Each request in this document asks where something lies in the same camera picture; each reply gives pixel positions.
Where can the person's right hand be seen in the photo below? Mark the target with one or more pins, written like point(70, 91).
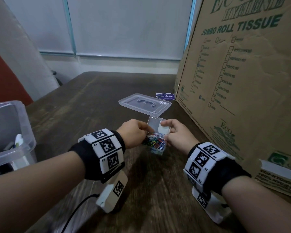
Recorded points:
point(182, 138)

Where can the person's left hand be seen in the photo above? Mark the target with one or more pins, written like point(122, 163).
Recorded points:
point(133, 133)

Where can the small clear paper clip box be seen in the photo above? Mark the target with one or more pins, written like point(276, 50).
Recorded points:
point(153, 123)

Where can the clear plastic container lid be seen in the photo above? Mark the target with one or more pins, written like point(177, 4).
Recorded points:
point(131, 104)

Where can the clear plastic storage bin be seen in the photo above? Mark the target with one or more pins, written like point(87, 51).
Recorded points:
point(29, 140)

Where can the bundle of markers and pens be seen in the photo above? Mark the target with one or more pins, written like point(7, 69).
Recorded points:
point(18, 140)

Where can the person's left forearm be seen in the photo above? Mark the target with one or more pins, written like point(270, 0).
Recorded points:
point(31, 191)

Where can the person's right forearm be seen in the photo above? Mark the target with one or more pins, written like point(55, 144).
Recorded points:
point(259, 208)

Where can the black wristband with marker tiles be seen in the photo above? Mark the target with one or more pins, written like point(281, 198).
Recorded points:
point(104, 148)
point(208, 162)

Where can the round blue sticker card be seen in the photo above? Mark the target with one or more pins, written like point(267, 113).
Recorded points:
point(166, 96)

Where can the large printed cardboard box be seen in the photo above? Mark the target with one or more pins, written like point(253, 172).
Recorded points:
point(247, 82)

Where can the frosted glass partition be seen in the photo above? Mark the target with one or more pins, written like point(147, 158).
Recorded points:
point(131, 26)

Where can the red panel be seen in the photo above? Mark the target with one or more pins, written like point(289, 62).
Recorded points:
point(2, 84)

